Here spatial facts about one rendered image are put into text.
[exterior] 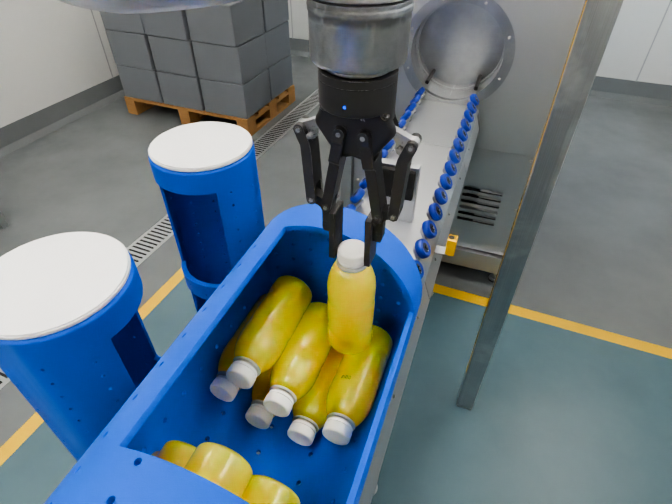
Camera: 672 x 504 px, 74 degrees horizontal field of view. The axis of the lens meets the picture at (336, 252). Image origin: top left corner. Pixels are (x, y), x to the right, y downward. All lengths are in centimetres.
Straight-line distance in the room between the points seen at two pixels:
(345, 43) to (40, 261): 78
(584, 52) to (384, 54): 73
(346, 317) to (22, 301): 59
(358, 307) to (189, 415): 28
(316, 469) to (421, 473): 111
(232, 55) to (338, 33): 312
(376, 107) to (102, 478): 40
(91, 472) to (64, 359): 47
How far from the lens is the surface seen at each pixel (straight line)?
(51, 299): 93
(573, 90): 112
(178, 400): 68
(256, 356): 62
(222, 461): 50
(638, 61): 503
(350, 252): 56
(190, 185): 122
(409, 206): 113
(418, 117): 171
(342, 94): 42
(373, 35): 40
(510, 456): 188
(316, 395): 69
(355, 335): 63
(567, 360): 222
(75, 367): 94
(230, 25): 343
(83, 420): 107
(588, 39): 109
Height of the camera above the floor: 161
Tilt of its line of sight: 41 degrees down
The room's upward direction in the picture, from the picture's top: straight up
